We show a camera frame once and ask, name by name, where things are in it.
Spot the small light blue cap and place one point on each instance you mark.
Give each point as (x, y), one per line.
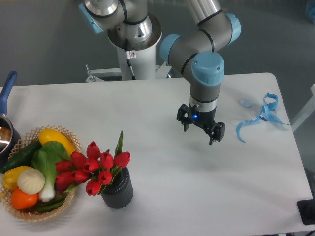
(246, 103)

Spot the green cucumber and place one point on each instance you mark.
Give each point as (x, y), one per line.
(22, 158)

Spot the orange fruit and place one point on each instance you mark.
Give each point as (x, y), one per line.
(20, 200)

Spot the red tulip bouquet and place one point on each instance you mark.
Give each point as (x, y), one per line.
(97, 169)

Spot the blue ribbon strip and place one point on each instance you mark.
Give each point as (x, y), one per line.
(267, 114)

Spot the purple sweet potato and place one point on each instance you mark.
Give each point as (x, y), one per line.
(62, 187)

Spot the blue handled saucepan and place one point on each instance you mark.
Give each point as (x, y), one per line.
(9, 136)

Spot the white steamed bun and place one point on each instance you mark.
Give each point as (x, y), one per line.
(31, 181)

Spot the green pea pods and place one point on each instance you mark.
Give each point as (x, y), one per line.
(50, 205)

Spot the green bok choy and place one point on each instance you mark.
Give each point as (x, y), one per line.
(45, 160)

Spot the woven bamboo basket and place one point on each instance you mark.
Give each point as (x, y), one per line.
(5, 194)

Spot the black device at edge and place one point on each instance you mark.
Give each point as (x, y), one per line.
(307, 211)

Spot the yellow bell pepper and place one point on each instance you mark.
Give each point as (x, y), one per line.
(9, 178)

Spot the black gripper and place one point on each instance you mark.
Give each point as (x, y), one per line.
(205, 120)

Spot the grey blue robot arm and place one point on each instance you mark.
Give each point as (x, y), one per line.
(196, 57)

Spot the dark grey ribbed vase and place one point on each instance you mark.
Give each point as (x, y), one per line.
(120, 193)

